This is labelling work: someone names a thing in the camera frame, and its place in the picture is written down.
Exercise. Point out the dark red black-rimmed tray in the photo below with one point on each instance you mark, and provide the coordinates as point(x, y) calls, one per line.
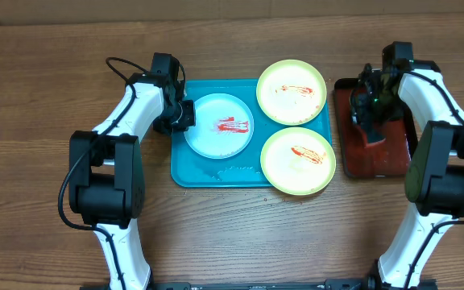
point(386, 158)

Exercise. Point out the yellow-green plate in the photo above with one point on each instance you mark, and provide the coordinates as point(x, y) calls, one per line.
point(291, 92)
point(298, 161)

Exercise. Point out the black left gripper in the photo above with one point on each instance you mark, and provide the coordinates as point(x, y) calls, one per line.
point(189, 120)

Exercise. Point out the teal plastic tray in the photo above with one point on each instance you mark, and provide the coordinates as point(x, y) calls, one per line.
point(189, 169)

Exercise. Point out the orange sponge with dark scourer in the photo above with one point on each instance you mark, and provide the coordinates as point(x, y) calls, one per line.
point(371, 135)

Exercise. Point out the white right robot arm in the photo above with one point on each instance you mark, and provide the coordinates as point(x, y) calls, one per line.
point(434, 181)

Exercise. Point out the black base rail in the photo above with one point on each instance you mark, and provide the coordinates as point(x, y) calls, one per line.
point(330, 284)

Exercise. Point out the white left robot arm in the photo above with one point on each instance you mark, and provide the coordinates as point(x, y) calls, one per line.
point(104, 188)

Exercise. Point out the white round plate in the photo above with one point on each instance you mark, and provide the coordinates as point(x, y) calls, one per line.
point(224, 125)

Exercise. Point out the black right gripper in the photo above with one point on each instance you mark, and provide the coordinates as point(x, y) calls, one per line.
point(368, 122)

